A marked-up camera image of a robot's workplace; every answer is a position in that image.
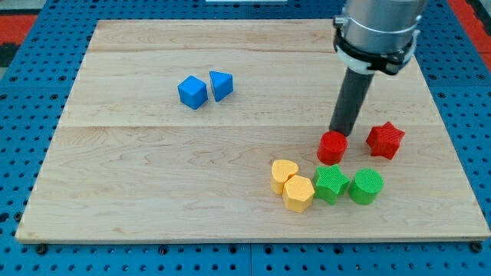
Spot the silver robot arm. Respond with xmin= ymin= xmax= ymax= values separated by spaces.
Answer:
xmin=333 ymin=0 xmax=427 ymax=75

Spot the green star block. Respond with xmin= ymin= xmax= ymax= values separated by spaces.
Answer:
xmin=312 ymin=164 xmax=351 ymax=205

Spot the red star block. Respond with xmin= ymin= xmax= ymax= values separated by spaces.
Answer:
xmin=366 ymin=121 xmax=405 ymax=159

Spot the yellow heart block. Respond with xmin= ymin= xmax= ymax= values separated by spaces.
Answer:
xmin=270 ymin=159 xmax=299 ymax=194

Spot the blue triangle block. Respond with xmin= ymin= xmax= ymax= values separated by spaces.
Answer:
xmin=209 ymin=71 xmax=233 ymax=102

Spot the blue cube block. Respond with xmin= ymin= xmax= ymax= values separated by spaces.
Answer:
xmin=177 ymin=75 xmax=208 ymax=110

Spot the yellow hexagon block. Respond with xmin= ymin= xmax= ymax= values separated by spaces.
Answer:
xmin=282 ymin=175 xmax=315 ymax=212

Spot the red cylinder block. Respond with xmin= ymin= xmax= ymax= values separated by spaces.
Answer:
xmin=317 ymin=130 xmax=348 ymax=165

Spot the wooden board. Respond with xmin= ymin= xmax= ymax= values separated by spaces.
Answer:
xmin=16 ymin=20 xmax=490 ymax=245

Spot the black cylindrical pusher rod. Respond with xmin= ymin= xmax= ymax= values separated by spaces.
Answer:
xmin=329 ymin=68 xmax=374 ymax=136

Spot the green cylinder block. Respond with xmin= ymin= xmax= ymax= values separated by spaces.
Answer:
xmin=348 ymin=168 xmax=384 ymax=205

